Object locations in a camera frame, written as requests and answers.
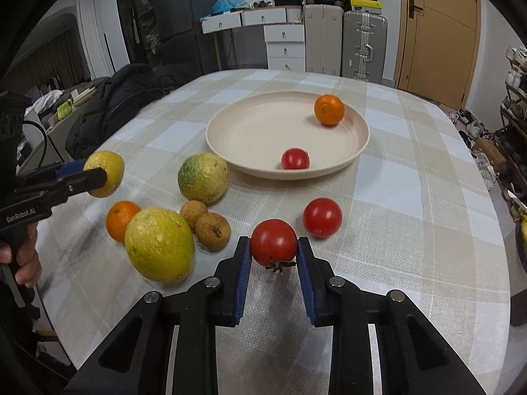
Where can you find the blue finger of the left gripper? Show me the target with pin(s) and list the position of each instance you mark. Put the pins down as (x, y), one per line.
(71, 168)

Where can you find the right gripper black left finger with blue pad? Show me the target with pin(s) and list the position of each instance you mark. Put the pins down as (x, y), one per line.
(167, 343)

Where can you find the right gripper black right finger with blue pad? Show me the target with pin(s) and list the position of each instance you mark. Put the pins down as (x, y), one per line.
(414, 356)

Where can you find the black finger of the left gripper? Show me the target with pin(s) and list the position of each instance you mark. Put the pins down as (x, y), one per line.
(43, 189)

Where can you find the small yellow guava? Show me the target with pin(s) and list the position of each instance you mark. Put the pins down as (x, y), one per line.
(114, 167)

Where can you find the orange tangerine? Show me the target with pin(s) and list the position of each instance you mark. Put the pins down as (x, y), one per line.
(118, 218)
(329, 110)

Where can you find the large yellow fruit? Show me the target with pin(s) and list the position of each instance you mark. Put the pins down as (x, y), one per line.
(160, 245)

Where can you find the small red tomato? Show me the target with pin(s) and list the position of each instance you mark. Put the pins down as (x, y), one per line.
(273, 245)

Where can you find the round red tomato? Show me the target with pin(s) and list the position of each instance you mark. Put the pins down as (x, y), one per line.
(322, 218)

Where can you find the large oval red tomato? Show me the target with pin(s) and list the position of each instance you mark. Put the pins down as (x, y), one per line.
(295, 159)

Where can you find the person's left hand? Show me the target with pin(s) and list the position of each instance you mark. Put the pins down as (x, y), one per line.
(27, 258)

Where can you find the black jacket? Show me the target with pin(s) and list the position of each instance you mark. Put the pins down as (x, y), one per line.
(118, 99)

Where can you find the brown longan fruit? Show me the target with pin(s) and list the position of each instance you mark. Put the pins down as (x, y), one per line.
(213, 231)
(191, 211)

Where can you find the checkered beige tablecloth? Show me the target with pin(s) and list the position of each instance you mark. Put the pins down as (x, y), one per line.
(417, 216)

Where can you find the green yellow mottled fruit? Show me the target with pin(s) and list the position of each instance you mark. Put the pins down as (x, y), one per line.
(203, 177)

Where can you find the cream round plate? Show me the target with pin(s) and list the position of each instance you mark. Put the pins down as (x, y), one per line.
(253, 134)

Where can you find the black refrigerator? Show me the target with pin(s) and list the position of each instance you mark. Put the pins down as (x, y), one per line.
(181, 36)

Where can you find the shoe rack with shoes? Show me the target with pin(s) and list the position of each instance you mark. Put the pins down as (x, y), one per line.
(511, 138)

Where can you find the white drawer desk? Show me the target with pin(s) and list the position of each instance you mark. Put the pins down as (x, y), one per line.
(283, 33)

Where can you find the silver grey suitcase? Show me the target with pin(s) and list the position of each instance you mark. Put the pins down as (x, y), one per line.
(364, 46)

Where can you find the beige suitcase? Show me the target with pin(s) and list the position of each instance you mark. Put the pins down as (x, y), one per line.
(323, 39)

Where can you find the brown wooden door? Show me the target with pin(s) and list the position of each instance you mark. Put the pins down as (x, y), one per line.
(438, 48)

